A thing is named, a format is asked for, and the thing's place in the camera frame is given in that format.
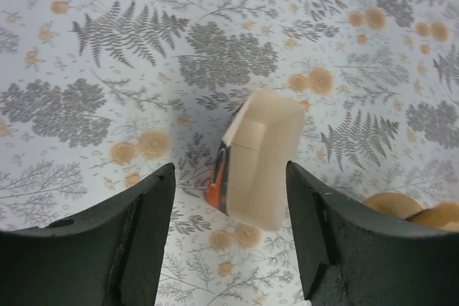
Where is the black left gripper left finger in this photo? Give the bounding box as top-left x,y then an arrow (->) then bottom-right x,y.
1,163 -> 176,305

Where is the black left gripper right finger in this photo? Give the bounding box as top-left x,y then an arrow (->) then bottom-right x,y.
286,162 -> 458,305

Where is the orange coffee filter box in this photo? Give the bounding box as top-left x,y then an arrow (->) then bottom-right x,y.
206,89 -> 305,231

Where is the floral patterned table mat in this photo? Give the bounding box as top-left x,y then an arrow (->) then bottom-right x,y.
1,0 -> 458,305

